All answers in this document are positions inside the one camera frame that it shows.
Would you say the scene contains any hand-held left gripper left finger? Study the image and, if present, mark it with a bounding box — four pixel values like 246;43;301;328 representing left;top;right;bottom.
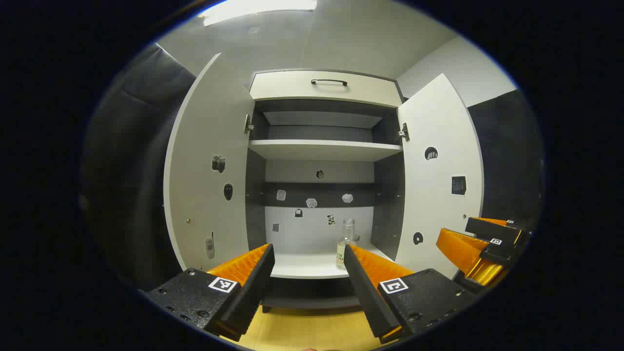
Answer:
146;243;276;342

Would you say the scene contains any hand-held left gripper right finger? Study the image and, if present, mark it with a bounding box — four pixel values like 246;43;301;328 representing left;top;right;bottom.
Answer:
343;243;481;344

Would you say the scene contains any white door with cat sticker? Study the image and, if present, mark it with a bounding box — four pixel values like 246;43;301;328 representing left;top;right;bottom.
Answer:
395;73;485;279

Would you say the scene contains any clear glass bottle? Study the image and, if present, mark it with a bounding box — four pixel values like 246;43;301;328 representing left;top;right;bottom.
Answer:
335;218;360;269

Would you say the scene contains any white door with phone sticker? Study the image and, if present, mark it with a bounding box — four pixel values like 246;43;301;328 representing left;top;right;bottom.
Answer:
163;53;256;271

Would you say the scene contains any white and grey cabinet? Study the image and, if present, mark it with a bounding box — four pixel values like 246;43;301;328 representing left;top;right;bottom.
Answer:
244;68;408;312

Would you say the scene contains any white cabinet drawer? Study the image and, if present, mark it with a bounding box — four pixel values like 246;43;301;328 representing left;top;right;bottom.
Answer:
249;70;404;109

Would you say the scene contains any black backdrop cloth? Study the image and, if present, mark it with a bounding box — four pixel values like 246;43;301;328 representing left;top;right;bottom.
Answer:
80;43;198;293
467;89;544;230

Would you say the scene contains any ceiling light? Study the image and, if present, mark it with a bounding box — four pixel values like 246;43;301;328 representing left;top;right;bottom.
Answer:
197;0;318;27

